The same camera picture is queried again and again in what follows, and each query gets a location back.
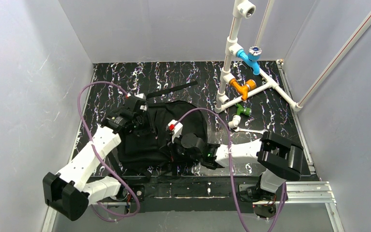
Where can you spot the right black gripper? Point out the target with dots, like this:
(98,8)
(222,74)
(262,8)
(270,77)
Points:
(171,147)

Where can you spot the black student backpack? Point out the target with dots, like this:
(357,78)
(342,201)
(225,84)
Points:
(136,154)

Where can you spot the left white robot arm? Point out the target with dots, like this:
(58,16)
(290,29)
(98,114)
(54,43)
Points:
(68,191)

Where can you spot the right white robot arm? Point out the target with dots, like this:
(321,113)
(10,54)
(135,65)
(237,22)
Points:
(281,157)

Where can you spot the silver open-end wrench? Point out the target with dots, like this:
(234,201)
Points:
(238,129)

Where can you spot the green white pipe fitting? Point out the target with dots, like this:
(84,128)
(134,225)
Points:
(236,119)

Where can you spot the orange plastic pipe fitting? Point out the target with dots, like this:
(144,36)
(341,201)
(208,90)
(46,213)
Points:
(243,90)

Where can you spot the blue plastic faucet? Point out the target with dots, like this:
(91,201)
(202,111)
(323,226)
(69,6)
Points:
(251,58)

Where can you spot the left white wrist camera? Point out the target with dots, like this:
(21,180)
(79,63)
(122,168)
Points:
(136,103)

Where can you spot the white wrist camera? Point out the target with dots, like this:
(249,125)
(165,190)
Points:
(136,103)
(175,129)

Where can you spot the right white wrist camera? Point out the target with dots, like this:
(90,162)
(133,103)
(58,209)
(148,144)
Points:
(175,129)

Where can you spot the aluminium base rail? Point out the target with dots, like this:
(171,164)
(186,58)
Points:
(205,204)

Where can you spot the white PVC pipe frame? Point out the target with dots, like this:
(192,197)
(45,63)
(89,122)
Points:
(230,92)

